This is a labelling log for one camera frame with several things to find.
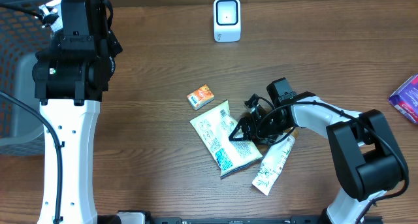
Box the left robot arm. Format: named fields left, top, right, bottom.
left=32, top=0, right=122, bottom=223

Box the white floral tube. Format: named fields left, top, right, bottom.
left=252, top=127, right=298, bottom=196

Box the small orange box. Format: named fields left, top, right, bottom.
left=187, top=84, right=214, bottom=110

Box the grey plastic mesh basket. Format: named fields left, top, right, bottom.
left=1, top=0, right=51, bottom=156

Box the white barcode scanner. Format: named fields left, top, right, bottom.
left=213, top=0, right=242, bottom=42

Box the red purple snack packet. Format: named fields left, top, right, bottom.
left=388, top=74, right=417, bottom=125

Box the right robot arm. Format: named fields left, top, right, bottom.
left=229, top=78, right=410, bottom=223

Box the gold wet wipes pack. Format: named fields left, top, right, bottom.
left=190, top=101, right=262, bottom=178

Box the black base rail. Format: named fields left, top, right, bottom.
left=97, top=210, right=330, bottom=224

